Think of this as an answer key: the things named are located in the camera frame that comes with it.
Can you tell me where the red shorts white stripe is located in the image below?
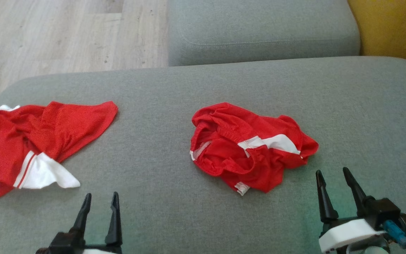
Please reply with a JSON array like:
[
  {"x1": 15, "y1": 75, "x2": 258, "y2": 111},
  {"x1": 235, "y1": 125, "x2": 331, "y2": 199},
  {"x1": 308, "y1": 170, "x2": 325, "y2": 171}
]
[{"x1": 190, "y1": 102, "x2": 319, "y2": 196}]

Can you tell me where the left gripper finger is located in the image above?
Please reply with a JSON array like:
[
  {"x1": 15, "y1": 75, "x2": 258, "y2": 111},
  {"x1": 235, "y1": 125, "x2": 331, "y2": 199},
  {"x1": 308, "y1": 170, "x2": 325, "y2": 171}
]
[
  {"x1": 104, "y1": 192, "x2": 123, "y2": 245},
  {"x1": 70, "y1": 193, "x2": 92, "y2": 235}
]

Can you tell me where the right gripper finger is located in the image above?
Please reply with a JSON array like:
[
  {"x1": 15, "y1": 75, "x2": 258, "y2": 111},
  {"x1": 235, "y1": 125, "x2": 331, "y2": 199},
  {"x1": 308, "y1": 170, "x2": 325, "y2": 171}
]
[
  {"x1": 316, "y1": 170, "x2": 339, "y2": 223},
  {"x1": 343, "y1": 167, "x2": 369, "y2": 217}
]

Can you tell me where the wide grey sofa seat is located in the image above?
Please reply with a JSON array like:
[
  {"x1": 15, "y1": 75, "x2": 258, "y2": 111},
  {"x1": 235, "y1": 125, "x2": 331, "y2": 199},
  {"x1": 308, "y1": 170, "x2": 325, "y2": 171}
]
[{"x1": 0, "y1": 56, "x2": 406, "y2": 254}]

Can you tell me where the yellow upholstered backrest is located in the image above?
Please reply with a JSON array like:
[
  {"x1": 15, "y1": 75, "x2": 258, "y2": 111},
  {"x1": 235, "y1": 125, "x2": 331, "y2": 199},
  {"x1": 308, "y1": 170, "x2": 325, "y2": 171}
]
[{"x1": 347, "y1": 0, "x2": 406, "y2": 71}]

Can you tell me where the narrow grey sofa seat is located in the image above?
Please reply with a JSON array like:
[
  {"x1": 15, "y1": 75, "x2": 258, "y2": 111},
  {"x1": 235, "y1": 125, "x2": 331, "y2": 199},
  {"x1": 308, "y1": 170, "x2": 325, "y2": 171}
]
[{"x1": 168, "y1": 0, "x2": 361, "y2": 67}]

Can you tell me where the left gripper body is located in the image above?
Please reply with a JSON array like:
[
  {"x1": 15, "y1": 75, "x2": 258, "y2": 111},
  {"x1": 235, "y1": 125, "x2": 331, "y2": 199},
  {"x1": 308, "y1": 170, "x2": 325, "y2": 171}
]
[{"x1": 36, "y1": 231, "x2": 122, "y2": 254}]

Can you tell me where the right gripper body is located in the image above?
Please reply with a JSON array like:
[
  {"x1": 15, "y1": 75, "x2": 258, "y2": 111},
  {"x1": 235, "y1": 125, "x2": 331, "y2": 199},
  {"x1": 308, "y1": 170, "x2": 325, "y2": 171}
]
[{"x1": 319, "y1": 218, "x2": 388, "y2": 254}]

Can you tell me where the blue camera cable connector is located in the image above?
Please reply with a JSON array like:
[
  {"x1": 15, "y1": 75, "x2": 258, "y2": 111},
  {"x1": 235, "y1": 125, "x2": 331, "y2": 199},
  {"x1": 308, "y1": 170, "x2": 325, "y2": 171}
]
[{"x1": 383, "y1": 220, "x2": 406, "y2": 254}]

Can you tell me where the red jersey shirt white trim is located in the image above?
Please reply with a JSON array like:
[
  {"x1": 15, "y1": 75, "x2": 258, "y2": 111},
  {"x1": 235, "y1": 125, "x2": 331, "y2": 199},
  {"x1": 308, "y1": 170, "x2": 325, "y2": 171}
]
[{"x1": 0, "y1": 101, "x2": 118, "y2": 208}]

